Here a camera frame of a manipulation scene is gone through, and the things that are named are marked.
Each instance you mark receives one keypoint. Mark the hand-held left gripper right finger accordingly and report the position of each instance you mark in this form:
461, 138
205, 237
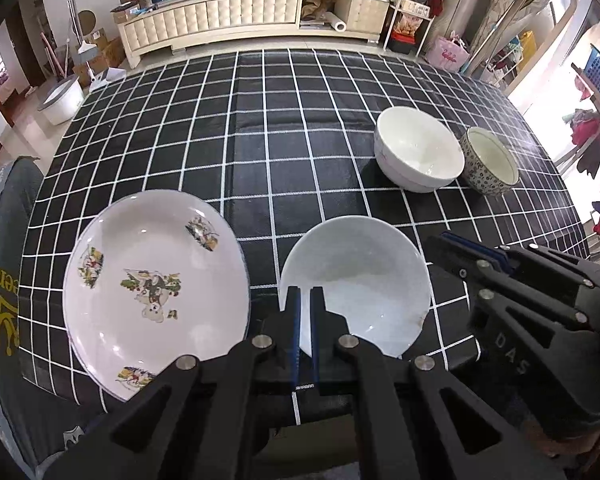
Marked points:
314, 330

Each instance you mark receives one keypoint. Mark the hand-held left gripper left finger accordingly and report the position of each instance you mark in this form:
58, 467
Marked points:
294, 330

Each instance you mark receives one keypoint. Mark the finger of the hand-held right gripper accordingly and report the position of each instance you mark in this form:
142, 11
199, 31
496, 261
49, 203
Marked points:
532, 255
450, 255

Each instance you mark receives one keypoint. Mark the white bowl with red mark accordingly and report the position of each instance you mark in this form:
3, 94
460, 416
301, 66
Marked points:
360, 280

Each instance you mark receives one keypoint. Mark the dark patterned bowl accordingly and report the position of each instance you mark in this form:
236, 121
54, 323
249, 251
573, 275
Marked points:
490, 160

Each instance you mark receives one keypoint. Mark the cream white bowl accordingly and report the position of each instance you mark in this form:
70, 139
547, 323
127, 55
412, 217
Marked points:
420, 145

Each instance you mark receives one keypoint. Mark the white cartoon print plate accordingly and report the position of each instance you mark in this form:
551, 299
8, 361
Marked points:
155, 260

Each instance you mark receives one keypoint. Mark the red hanging garment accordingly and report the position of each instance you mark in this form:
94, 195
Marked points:
587, 132

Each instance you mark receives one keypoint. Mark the wooden board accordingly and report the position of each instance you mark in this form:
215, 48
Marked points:
592, 92

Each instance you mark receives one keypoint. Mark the black white checked tablecloth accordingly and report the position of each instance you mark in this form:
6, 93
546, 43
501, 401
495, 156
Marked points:
280, 135

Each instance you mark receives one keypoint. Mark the pink bag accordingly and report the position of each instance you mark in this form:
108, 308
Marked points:
447, 52

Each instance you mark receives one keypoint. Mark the oval standing mirror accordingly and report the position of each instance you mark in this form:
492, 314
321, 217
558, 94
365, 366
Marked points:
535, 25

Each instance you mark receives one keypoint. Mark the patterned curtain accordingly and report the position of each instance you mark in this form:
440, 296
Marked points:
500, 5

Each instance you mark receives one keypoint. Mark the cylindrical standing air conditioner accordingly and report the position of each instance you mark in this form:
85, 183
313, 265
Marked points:
460, 0

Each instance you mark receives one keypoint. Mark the white paper roll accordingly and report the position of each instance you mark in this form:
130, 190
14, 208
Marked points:
332, 20

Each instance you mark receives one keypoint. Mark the grey crown print chair cover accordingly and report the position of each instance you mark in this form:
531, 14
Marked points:
5, 260

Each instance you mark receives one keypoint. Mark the white dustpan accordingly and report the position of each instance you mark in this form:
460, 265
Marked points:
105, 75

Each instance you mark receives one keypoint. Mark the white mop bucket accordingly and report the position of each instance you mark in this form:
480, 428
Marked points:
60, 102

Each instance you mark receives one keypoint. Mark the cream tufted tv cabinet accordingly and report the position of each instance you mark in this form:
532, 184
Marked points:
205, 15

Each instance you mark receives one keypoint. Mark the cardboard boxes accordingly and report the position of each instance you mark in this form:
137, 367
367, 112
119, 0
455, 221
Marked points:
102, 50

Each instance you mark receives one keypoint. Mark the round brown wall disc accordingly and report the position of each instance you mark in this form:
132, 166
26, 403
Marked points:
86, 19

